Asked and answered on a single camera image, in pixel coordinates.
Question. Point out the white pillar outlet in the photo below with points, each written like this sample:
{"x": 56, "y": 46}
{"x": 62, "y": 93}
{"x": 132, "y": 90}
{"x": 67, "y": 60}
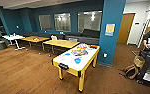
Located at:
{"x": 105, "y": 55}

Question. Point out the tan wooden table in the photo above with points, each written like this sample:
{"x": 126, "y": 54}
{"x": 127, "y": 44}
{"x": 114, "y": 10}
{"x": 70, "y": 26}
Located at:
{"x": 34, "y": 39}
{"x": 61, "y": 43}

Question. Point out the dark interior window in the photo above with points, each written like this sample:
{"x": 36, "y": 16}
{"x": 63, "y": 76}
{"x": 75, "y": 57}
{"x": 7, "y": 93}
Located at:
{"x": 46, "y": 22}
{"x": 62, "y": 22}
{"x": 90, "y": 21}

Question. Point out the white table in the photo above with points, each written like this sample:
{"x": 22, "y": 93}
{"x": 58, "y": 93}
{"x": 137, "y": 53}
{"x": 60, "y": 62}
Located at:
{"x": 13, "y": 37}

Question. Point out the brown wooden door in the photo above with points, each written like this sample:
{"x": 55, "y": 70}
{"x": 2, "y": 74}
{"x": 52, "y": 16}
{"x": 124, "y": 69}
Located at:
{"x": 126, "y": 29}

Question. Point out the brown backpack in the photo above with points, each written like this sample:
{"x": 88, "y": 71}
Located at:
{"x": 135, "y": 66}

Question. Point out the dark grey sofa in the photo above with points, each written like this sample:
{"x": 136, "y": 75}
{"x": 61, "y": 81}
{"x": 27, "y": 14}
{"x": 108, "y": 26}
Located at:
{"x": 86, "y": 36}

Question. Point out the yellow wooden game table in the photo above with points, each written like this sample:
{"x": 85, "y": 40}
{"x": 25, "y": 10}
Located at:
{"x": 74, "y": 65}

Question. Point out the yellow wall sign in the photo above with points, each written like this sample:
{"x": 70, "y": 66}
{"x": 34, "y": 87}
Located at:
{"x": 110, "y": 29}

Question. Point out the colourful box on table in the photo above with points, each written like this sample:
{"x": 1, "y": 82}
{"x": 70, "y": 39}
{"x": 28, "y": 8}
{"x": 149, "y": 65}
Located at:
{"x": 79, "y": 52}

